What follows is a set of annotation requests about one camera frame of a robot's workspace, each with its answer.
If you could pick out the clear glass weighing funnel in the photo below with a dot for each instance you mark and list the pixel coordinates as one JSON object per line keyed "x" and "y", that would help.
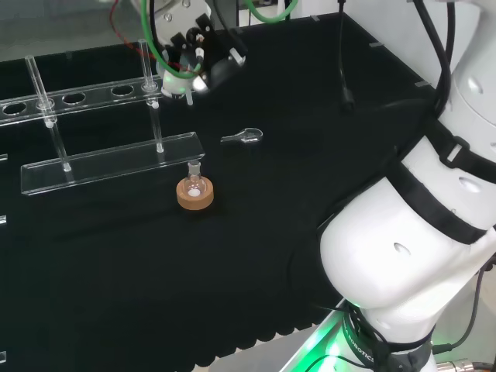
{"x": 250, "y": 135}

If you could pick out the small round-bottom glass flask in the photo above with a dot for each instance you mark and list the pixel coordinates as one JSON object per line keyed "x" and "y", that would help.
{"x": 193, "y": 187}

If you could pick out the clear acrylic funnel stand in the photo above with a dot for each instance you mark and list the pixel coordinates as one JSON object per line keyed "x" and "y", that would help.
{"x": 116, "y": 162}

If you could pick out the black bench cloth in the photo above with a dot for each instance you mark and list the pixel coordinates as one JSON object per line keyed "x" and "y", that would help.
{"x": 155, "y": 271}

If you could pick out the translucent plastic funnel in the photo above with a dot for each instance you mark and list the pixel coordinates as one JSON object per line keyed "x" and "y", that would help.
{"x": 189, "y": 98}

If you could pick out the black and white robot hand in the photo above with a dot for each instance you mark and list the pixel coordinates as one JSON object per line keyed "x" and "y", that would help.
{"x": 217, "y": 66}

